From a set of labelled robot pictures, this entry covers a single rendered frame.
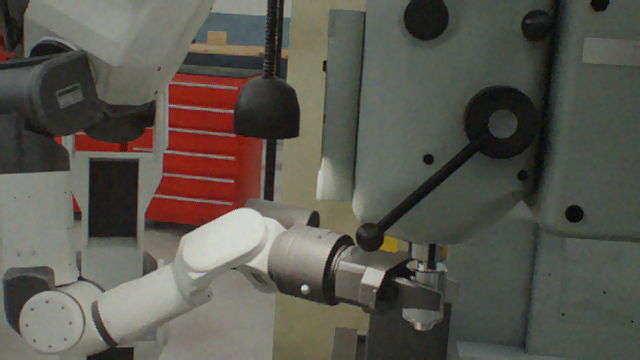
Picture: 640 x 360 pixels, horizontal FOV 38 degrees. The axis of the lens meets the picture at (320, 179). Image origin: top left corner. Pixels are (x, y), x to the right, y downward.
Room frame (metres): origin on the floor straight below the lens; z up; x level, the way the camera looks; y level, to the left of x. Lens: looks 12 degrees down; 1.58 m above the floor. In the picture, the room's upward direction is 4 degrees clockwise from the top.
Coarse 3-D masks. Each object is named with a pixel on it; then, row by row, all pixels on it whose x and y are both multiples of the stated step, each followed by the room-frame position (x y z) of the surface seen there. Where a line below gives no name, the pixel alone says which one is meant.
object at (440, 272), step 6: (408, 264) 1.03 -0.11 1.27; (414, 264) 1.03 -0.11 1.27; (438, 264) 1.04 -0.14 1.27; (408, 270) 1.02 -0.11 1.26; (414, 270) 1.02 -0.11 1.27; (420, 270) 1.01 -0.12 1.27; (426, 270) 1.01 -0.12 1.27; (432, 270) 1.01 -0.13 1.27; (438, 270) 1.02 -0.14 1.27; (444, 270) 1.02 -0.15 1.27; (414, 276) 1.01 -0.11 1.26; (420, 276) 1.01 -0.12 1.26; (426, 276) 1.01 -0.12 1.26; (432, 276) 1.01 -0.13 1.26; (438, 276) 1.01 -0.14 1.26; (444, 276) 1.02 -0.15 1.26
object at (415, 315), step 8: (408, 280) 1.02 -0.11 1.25; (416, 280) 1.01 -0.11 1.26; (424, 280) 1.01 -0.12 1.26; (440, 280) 1.01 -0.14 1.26; (432, 288) 1.01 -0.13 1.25; (440, 288) 1.01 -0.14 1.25; (408, 312) 1.02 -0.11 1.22; (416, 312) 1.01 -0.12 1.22; (424, 312) 1.01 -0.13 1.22; (432, 312) 1.01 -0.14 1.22; (440, 312) 1.02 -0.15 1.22; (416, 320) 1.01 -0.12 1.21; (424, 320) 1.01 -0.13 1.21; (432, 320) 1.01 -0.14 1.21; (440, 320) 1.02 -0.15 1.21
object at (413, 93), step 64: (384, 0) 0.95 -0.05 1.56; (448, 0) 0.93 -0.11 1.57; (512, 0) 0.93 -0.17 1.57; (384, 64) 0.95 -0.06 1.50; (448, 64) 0.93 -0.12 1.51; (512, 64) 0.93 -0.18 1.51; (384, 128) 0.95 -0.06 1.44; (448, 128) 0.93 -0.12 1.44; (384, 192) 0.95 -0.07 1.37; (448, 192) 0.94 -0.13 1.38; (512, 192) 0.93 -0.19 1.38
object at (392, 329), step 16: (448, 304) 1.33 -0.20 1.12; (384, 320) 1.33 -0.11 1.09; (400, 320) 1.33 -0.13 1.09; (448, 320) 1.33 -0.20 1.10; (368, 336) 1.38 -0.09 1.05; (384, 336) 1.33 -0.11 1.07; (400, 336) 1.33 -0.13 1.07; (416, 336) 1.33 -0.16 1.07; (432, 336) 1.33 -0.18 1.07; (448, 336) 1.33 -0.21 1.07; (368, 352) 1.33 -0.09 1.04; (384, 352) 1.33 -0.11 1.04; (400, 352) 1.33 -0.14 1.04; (416, 352) 1.33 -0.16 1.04; (432, 352) 1.33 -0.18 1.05
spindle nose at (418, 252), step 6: (408, 246) 1.03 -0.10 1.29; (414, 246) 1.02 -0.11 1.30; (420, 246) 1.01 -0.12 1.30; (426, 246) 1.01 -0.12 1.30; (408, 252) 1.03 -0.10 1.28; (414, 252) 1.02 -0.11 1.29; (420, 252) 1.01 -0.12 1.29; (426, 252) 1.01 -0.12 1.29; (438, 252) 1.01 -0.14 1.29; (414, 258) 1.02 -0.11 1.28; (420, 258) 1.01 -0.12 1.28; (426, 258) 1.01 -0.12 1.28; (438, 258) 1.01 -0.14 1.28; (444, 258) 1.01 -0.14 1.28
